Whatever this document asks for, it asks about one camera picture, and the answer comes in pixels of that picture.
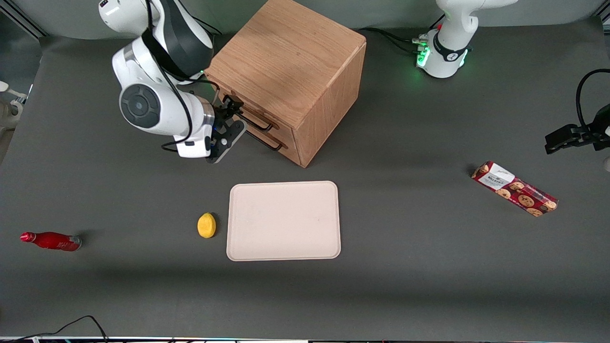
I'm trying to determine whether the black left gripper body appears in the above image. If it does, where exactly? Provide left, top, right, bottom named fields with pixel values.
left=592, top=104, right=610, bottom=152

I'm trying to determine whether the wooden drawer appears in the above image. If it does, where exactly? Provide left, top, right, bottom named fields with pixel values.
left=207, top=76, right=297, bottom=144
left=241, top=123, right=303, bottom=166

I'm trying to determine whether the wooden drawer cabinet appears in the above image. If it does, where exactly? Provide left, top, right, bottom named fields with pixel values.
left=204, top=0, right=367, bottom=168

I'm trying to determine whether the red tartan cookie box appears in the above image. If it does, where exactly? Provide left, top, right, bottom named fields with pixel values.
left=471, top=161, right=559, bottom=218

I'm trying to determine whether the yellow lemon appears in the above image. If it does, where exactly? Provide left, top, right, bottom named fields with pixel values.
left=197, top=212, right=217, bottom=239

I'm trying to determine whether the beige rectangular tray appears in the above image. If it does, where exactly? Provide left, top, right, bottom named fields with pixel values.
left=226, top=181, right=342, bottom=262

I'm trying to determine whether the red bottle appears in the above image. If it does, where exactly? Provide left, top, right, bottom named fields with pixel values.
left=20, top=232, right=82, bottom=252

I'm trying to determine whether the white clamp fixture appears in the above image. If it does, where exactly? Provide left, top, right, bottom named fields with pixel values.
left=0, top=81, right=25, bottom=130

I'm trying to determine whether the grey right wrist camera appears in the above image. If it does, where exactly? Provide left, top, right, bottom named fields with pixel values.
left=206, top=120, right=247, bottom=164

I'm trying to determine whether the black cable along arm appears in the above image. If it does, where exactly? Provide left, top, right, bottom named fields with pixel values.
left=142, top=0, right=224, bottom=154

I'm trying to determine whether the black looped cable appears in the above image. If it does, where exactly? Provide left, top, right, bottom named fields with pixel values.
left=576, top=69, right=610, bottom=135

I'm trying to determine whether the black cable at arm base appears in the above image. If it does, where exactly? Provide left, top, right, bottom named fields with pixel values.
left=358, top=26, right=429, bottom=55
left=188, top=17, right=223, bottom=38

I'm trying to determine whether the thin black table cable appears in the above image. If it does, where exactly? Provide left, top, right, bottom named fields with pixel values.
left=0, top=315, right=111, bottom=343

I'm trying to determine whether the dark metal frame rail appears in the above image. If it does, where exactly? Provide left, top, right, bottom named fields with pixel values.
left=0, top=0, right=48, bottom=40

